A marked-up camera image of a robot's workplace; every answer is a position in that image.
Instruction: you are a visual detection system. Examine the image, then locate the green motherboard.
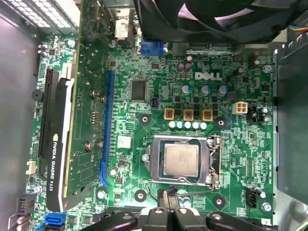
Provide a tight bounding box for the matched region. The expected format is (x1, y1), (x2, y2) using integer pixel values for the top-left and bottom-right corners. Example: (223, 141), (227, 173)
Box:
(27, 35), (277, 231)

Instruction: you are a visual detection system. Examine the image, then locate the white four pin connector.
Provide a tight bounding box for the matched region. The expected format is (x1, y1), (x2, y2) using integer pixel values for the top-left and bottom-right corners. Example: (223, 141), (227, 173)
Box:
(232, 101), (248, 116)

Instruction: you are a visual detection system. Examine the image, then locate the blue SATA port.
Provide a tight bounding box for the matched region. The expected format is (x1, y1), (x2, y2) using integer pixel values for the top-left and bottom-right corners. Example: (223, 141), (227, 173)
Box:
(44, 213), (67, 226)

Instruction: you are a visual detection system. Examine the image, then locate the silver CPU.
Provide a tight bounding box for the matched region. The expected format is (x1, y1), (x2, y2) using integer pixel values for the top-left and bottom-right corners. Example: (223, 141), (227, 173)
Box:
(163, 143), (200, 177)

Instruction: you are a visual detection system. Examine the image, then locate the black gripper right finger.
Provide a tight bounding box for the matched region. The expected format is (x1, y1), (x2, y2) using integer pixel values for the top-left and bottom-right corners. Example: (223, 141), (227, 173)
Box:
(169, 185), (278, 231)

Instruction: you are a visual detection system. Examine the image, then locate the black graphics card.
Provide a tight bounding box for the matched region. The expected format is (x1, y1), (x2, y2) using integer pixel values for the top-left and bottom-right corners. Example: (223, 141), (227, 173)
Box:
(46, 0), (114, 213)

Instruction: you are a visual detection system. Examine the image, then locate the round black buzzer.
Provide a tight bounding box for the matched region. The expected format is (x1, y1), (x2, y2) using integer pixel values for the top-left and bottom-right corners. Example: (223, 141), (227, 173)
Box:
(31, 89), (44, 102)

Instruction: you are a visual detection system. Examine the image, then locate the blue expansion slot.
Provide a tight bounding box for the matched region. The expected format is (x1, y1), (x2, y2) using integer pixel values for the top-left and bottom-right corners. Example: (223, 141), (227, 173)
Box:
(99, 69), (116, 186)

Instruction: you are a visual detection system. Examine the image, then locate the black fan header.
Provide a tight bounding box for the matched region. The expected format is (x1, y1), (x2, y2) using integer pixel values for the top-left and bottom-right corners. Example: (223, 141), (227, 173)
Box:
(245, 187), (258, 209)

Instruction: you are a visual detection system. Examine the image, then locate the thin metal locking lever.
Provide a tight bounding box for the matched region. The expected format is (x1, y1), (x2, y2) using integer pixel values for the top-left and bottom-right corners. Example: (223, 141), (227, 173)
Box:
(175, 135), (222, 196)

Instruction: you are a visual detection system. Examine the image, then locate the grey power supply unit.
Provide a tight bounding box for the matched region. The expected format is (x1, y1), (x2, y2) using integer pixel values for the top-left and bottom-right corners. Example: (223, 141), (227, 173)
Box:
(275, 28), (308, 195)

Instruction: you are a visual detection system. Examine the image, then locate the blue VGA port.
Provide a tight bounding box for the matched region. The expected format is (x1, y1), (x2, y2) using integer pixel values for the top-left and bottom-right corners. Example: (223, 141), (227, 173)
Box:
(141, 41), (167, 56)

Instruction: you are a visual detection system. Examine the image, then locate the black expansion slot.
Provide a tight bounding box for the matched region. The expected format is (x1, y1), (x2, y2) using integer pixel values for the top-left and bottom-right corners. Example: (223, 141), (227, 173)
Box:
(38, 68), (60, 167)

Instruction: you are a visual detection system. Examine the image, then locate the black PC case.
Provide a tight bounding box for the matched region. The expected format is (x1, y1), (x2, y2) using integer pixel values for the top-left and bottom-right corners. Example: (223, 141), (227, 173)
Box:
(0, 0), (308, 231)

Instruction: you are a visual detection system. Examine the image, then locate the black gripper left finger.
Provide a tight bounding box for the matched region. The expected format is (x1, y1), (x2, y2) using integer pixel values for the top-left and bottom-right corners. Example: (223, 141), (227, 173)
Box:
(79, 189), (170, 231)

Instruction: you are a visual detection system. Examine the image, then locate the black square chip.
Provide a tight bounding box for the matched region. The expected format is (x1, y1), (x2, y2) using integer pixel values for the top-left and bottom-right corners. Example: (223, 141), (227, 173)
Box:
(130, 80), (148, 101)

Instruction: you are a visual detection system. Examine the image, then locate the black case fan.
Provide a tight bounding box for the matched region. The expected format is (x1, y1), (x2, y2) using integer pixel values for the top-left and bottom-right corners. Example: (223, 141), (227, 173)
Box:
(134, 0), (308, 44)

